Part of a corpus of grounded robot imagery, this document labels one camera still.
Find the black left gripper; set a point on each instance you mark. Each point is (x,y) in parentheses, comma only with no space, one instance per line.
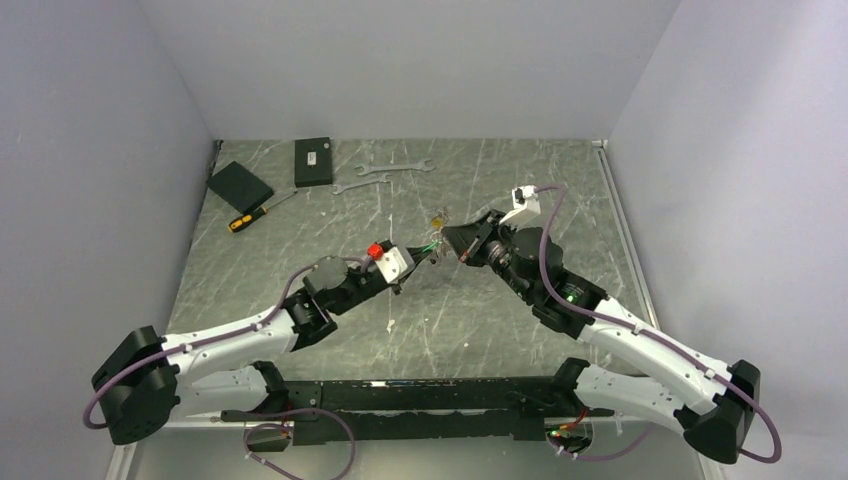
(415,255)

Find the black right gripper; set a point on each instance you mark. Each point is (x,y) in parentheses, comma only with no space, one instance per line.
(469,239)

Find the green key tag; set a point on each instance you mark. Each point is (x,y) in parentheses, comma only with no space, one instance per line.
(432,246)

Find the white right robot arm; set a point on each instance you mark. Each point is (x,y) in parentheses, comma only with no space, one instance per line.
(707,401)

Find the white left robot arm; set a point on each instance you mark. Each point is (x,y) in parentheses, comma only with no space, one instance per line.
(150,379)

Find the large silver wrench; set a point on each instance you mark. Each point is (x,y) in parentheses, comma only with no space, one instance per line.
(424,165)

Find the small silver wrench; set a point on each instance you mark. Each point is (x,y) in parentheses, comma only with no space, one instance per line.
(338,189)

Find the yellow black screwdriver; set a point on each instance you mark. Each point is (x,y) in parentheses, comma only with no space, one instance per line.
(242,222)

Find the flat black box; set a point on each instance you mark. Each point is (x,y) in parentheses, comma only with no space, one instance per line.
(240,188)

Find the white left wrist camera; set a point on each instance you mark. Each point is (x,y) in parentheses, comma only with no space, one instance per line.
(395,264)

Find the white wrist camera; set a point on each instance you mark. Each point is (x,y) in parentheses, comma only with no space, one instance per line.
(395,264)
(526,207)

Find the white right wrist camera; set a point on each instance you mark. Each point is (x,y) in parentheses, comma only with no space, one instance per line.
(526,207)

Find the black network switch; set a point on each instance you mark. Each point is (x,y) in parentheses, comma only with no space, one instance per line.
(313,163)

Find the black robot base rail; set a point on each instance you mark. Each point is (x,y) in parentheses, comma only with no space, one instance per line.
(521,408)

